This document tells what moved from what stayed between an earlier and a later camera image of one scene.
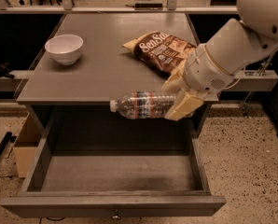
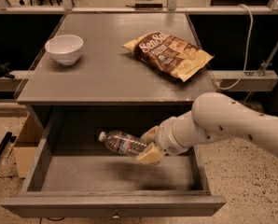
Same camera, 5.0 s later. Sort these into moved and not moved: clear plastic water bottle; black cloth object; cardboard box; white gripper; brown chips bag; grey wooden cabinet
Moved: clear plastic water bottle; white gripper
Not moved: brown chips bag; cardboard box; grey wooden cabinet; black cloth object
